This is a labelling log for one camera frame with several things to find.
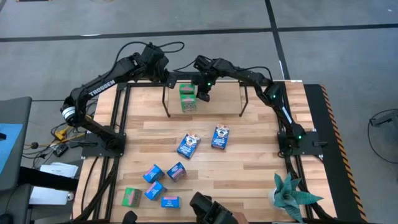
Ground blue sheet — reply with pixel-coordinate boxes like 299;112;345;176
0;123;24;175

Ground Apple Jacks cereal box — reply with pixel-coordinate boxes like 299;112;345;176
179;83;196;95
121;187;143;208
181;94;198;113

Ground black hazard-striped floor mat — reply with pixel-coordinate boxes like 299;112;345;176
303;83;369;224

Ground white plant pot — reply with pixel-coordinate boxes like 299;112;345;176
267;187;282;208

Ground teal artificial succulent plant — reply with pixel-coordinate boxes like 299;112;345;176
272;172;324;224

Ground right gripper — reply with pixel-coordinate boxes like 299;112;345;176
194;55;226;103

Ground Rice Krispies cereal box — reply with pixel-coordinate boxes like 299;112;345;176
144;180;168;202
160;195;181;209
142;164;165;184

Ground white paper stack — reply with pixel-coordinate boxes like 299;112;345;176
39;162;79;179

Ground grey stand foot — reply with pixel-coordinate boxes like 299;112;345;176
369;109;398;128

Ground grey cabinet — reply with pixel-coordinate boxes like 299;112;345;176
0;96;33;192

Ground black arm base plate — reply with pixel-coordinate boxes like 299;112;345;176
70;132;127;158
277;129;329;156

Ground black power adapter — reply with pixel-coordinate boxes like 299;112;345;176
52;144;69;158

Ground black aluminium table frame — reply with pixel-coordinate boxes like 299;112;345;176
73;80;335;224

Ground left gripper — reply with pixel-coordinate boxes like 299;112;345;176
146;43;180;90

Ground wooden shelf black legs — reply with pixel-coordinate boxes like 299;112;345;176
161;67;256;118

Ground black bar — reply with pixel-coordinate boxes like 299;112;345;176
18;166;79;192

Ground Frosted Flakes cereal box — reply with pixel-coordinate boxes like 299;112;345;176
176;132;201;160
211;124;231;151
166;161;187;182

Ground yellow power cable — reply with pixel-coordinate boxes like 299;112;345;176
54;114;94;142

